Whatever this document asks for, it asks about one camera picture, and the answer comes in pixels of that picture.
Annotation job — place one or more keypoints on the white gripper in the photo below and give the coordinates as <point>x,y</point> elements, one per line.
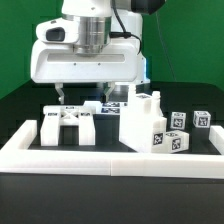
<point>119,61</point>

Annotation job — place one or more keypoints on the white chair back part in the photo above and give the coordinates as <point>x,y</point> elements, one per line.
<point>75,116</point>

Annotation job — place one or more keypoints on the white chair seat part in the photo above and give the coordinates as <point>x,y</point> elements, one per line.
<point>142,126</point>

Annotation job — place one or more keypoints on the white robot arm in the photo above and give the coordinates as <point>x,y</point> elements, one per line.
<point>93,41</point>

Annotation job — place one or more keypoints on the white sheet with tags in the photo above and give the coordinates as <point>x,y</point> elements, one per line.
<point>109,108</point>

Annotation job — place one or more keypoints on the small tagged white cube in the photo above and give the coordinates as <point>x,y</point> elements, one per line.
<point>201,119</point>
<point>178,120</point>

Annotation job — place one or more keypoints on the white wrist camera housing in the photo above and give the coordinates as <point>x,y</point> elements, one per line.
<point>58,31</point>

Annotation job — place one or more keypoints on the white U-shaped border frame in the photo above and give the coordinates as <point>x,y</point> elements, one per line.
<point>17,157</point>

